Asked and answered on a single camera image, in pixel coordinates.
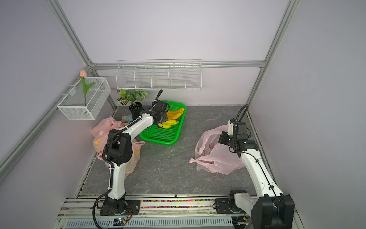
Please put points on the white wire wall shelf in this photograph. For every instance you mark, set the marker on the white wire wall shelf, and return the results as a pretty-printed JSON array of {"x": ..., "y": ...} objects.
[{"x": 174, "y": 74}]

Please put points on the orange banana bunch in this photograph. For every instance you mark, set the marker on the orange banana bunch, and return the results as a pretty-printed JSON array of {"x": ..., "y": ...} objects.
[{"x": 173, "y": 115}]

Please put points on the pink peach printed bag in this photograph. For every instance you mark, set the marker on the pink peach printed bag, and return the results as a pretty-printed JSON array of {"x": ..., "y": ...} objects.
[{"x": 131, "y": 165}]

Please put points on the green variegated artificial plant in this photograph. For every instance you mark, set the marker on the green variegated artificial plant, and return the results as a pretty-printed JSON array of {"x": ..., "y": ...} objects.
[{"x": 131, "y": 96}]

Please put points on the white wire wall basket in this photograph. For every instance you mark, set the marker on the white wire wall basket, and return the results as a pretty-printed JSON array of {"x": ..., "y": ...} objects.
[{"x": 72, "y": 104}]

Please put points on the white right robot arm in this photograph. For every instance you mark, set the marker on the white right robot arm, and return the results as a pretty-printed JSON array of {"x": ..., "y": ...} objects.
[{"x": 270, "y": 209}]

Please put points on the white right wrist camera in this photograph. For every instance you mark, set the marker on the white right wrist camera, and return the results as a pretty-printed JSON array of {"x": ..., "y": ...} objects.
[{"x": 231, "y": 126}]

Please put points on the green plastic basket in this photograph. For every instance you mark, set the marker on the green plastic basket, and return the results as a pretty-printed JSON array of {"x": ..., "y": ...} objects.
[{"x": 165, "y": 136}]

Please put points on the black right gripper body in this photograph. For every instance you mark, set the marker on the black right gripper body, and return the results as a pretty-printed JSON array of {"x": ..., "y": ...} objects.
[{"x": 226, "y": 139}]

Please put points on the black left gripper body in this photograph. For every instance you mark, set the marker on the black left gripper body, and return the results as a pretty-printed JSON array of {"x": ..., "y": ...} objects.
[{"x": 164, "y": 118}]

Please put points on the plain pink plastic bag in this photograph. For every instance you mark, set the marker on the plain pink plastic bag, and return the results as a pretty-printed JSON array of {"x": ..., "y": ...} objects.
[{"x": 214, "y": 157}]

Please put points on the aluminium frame profile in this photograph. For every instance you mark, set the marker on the aluminium frame profile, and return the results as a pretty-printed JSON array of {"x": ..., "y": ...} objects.
[{"x": 19, "y": 150}]

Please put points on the yellow banana bunch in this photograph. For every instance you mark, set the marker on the yellow banana bunch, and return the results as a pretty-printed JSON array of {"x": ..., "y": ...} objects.
[{"x": 168, "y": 124}]

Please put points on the artificial pink tulip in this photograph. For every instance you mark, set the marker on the artificial pink tulip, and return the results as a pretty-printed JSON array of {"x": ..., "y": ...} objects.
[{"x": 86, "y": 86}]

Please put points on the black ceramic vase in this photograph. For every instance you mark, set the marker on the black ceramic vase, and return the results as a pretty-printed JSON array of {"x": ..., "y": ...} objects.
[{"x": 136, "y": 109}]

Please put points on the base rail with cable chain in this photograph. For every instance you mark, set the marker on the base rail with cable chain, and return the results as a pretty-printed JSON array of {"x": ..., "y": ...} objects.
[{"x": 154, "y": 212}]

